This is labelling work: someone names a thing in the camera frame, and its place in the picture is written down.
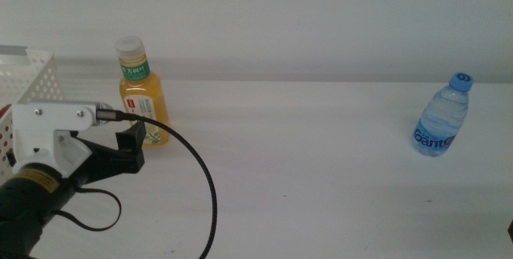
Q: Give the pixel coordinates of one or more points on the clear water bottle blue cap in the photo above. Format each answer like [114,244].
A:
[441,122]

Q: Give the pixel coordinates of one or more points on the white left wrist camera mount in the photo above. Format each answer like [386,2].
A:
[44,122]

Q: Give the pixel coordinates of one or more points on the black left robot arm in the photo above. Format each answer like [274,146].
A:
[24,211]

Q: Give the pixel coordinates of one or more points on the white perforated plastic basket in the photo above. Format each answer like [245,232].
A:
[40,54]

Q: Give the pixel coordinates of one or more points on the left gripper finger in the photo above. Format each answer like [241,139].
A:
[132,138]
[11,158]

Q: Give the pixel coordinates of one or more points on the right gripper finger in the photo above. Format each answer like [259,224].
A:
[511,231]

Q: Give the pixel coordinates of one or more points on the yellow tea bottle green label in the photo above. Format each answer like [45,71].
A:
[140,90]

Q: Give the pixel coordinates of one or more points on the grey metal bar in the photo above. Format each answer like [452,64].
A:
[12,49]

